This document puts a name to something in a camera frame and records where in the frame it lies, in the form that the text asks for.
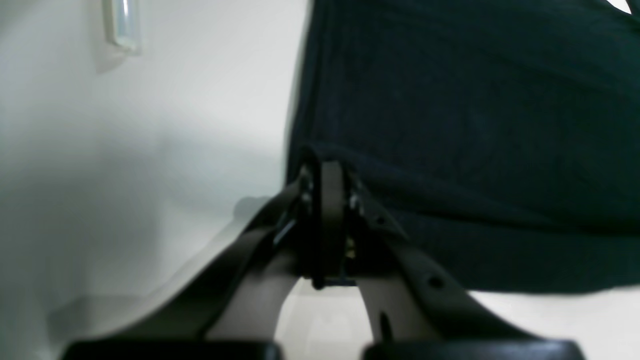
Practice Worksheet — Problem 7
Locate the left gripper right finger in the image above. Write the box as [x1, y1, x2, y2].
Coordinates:
[330, 162, 585, 360]

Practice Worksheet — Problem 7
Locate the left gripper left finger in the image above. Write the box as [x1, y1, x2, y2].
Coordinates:
[62, 161, 326, 360]

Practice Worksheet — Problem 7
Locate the black T-shirt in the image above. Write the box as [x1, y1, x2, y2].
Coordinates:
[286, 0, 640, 293]

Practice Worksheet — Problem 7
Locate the blue glue gun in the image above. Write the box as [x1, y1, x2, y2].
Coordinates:
[102, 0, 142, 56]

